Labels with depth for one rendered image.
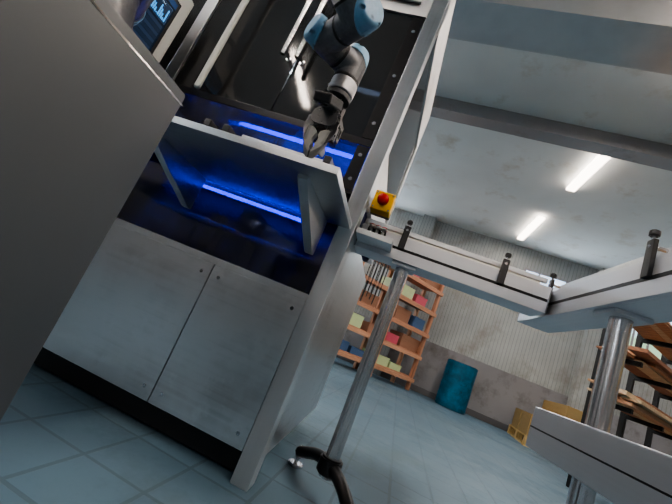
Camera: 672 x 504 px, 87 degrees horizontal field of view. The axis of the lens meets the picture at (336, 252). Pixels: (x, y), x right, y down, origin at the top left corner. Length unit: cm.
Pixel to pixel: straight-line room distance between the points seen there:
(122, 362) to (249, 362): 44
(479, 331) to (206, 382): 758
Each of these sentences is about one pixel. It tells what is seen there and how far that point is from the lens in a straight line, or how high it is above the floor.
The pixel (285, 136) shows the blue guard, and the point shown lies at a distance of 142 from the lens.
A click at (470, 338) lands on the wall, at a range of 844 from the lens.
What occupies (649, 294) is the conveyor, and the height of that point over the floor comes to 85.
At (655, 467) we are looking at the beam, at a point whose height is 52.
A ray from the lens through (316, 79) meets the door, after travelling 157.
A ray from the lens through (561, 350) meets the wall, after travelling 893.
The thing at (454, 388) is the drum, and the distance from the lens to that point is 757.
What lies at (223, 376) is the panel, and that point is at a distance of 125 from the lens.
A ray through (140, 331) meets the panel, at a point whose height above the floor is 27.
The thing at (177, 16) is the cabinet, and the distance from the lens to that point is 183.
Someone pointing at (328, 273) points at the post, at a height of 69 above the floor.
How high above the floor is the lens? 53
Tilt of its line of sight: 12 degrees up
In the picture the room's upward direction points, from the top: 23 degrees clockwise
